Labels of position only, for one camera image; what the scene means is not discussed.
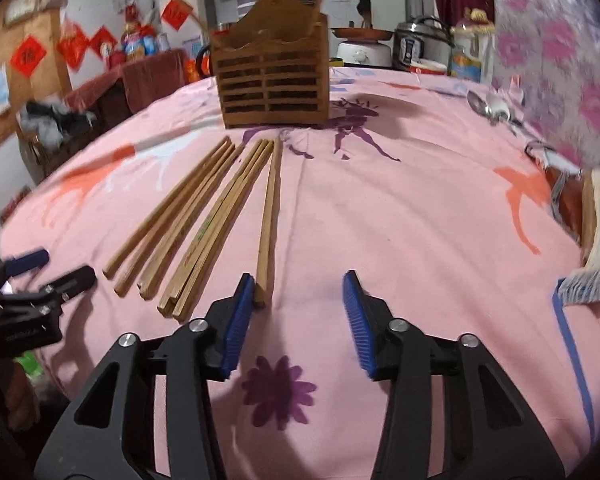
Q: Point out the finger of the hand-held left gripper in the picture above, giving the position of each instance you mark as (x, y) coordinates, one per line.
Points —
(70, 282)
(27, 261)

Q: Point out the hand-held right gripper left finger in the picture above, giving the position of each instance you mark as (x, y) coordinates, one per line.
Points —
(237, 320)

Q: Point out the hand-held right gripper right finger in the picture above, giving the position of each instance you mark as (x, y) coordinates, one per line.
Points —
(357, 325)

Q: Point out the bunch of wooden chopsticks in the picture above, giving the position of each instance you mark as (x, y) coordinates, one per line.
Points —
(215, 220)

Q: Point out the wooden slatted utensil holder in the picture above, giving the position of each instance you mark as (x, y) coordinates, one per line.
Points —
(270, 80)

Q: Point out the person's left forearm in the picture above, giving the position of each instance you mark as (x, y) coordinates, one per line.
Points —
(22, 400)

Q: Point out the green plastic bag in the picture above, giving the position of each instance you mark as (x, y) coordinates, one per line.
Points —
(30, 367)

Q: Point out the wooden chair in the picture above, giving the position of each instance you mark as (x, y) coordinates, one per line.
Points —
(40, 160)

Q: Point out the pink printed tablecloth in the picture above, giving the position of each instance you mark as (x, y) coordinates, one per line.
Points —
(380, 210)

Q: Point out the grey black jackets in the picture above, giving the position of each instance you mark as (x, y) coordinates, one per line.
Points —
(55, 117)

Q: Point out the wooden door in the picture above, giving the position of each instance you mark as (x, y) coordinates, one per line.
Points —
(35, 100)

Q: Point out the blue white packet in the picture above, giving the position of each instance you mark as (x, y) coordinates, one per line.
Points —
(1, 87)

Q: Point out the red paper diamond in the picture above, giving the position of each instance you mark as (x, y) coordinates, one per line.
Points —
(103, 42)
(28, 56)
(176, 12)

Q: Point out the table with red cover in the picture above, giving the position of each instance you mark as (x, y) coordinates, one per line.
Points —
(145, 72)

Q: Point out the cooking oil bottle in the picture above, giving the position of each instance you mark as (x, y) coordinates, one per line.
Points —
(133, 42)

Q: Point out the brown wooden board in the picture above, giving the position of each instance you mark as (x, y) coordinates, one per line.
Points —
(570, 205)

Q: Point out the metal spoon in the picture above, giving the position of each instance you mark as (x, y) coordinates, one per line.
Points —
(476, 102)

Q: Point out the white ceramic spoon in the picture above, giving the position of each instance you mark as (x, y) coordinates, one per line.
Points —
(498, 106)

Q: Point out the red white bowl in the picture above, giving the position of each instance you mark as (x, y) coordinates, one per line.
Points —
(430, 66)

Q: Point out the white electric cooker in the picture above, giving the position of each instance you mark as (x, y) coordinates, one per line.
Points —
(362, 53)

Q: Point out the silver black pressure cooker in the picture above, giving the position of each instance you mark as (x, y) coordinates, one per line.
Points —
(420, 45)

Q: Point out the clear plastic bottle yellow label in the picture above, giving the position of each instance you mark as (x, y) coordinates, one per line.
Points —
(467, 57)

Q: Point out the reddish frying pan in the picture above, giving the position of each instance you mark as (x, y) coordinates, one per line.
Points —
(362, 34)

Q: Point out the white refrigerator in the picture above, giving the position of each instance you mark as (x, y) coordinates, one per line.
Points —
(200, 10)

